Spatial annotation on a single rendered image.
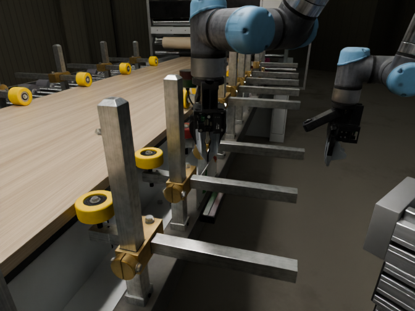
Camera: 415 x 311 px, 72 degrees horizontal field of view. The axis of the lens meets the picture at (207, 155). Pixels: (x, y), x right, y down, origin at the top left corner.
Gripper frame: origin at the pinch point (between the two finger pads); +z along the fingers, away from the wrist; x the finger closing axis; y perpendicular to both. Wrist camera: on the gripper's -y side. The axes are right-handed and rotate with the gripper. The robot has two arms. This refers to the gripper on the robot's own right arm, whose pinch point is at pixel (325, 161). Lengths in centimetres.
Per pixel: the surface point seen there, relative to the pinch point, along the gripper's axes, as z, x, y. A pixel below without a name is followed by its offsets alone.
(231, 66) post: -23, 44, -41
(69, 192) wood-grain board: -7, -48, -59
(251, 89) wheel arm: -12, 48, -32
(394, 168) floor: 83, 186, 91
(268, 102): -12.6, 23.5, -21.6
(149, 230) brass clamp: -2, -49, -39
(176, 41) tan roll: -24, 226, -139
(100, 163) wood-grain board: -7, -34, -61
